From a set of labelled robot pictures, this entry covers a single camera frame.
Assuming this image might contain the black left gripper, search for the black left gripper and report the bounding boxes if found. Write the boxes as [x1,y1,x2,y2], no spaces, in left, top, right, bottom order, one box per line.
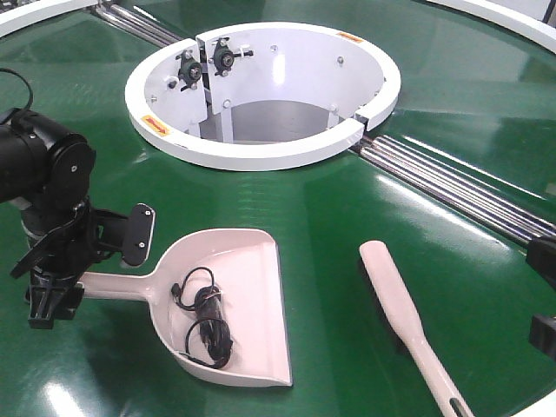
[10,202,130,329]

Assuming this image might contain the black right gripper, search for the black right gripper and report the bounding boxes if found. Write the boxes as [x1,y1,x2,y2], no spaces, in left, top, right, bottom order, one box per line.
[526,236,555,348]

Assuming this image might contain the beige hand broom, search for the beige hand broom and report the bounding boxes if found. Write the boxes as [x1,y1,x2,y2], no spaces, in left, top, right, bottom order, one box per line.
[360,241,473,416]

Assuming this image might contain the black cable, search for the black cable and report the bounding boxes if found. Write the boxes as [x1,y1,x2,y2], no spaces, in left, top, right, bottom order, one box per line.
[169,266,235,370]

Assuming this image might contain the beige plastic dustpan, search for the beige plastic dustpan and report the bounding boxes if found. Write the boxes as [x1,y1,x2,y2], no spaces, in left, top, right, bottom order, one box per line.
[80,228,293,387]

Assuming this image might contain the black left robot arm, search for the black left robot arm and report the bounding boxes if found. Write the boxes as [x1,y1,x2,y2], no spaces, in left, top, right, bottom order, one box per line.
[1,108,128,329]

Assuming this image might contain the steel rollers right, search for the steel rollers right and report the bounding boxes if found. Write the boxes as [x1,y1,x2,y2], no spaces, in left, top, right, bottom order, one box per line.
[354,136,555,247]

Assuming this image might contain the steel rollers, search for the steel rollers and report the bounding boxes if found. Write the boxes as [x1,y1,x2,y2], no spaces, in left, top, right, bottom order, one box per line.
[89,1,183,48]
[354,136,555,247]

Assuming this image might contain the orange arrow sticker front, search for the orange arrow sticker front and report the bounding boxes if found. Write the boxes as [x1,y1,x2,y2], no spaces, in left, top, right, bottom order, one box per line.
[141,115,171,137]

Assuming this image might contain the white outer rim left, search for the white outer rim left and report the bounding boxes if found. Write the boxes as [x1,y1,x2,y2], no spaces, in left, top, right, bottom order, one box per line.
[1,0,99,37]

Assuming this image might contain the white rim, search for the white rim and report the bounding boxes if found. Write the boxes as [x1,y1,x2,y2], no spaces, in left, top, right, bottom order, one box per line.
[431,0,555,53]
[1,0,99,37]

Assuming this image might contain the steel rollers top left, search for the steel rollers top left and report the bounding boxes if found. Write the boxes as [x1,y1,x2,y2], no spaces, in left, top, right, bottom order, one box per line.
[89,1,183,48]

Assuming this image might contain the white outer rim right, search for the white outer rim right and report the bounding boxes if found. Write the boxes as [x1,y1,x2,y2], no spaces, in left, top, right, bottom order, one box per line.
[431,0,555,53]

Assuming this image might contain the orange sticker rear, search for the orange sticker rear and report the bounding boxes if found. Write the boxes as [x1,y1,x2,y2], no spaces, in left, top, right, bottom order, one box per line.
[337,31,364,43]

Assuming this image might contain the left black bearing mount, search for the left black bearing mount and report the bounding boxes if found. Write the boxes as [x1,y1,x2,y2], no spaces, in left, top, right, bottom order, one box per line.
[175,50,202,91]

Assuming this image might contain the black bearing mount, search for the black bearing mount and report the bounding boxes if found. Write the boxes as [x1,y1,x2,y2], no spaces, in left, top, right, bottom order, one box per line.
[175,50,202,91]
[208,37,255,76]

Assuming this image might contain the white central ring housing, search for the white central ring housing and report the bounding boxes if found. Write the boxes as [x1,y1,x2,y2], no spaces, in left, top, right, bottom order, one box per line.
[124,22,401,171]

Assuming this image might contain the right black bearing mount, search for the right black bearing mount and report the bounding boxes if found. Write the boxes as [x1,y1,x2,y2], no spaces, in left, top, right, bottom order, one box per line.
[208,37,255,76]

